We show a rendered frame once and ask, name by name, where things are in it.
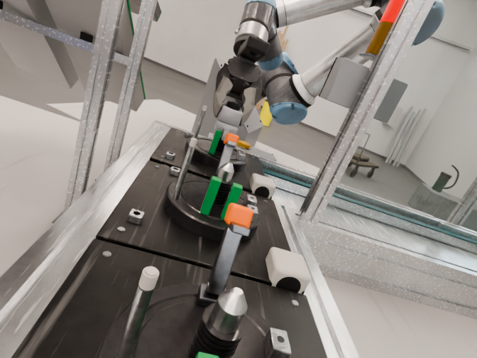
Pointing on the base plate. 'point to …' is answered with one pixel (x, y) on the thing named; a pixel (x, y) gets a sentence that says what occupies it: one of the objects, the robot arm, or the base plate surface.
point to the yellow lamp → (378, 38)
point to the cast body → (228, 118)
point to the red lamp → (392, 11)
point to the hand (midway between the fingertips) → (230, 114)
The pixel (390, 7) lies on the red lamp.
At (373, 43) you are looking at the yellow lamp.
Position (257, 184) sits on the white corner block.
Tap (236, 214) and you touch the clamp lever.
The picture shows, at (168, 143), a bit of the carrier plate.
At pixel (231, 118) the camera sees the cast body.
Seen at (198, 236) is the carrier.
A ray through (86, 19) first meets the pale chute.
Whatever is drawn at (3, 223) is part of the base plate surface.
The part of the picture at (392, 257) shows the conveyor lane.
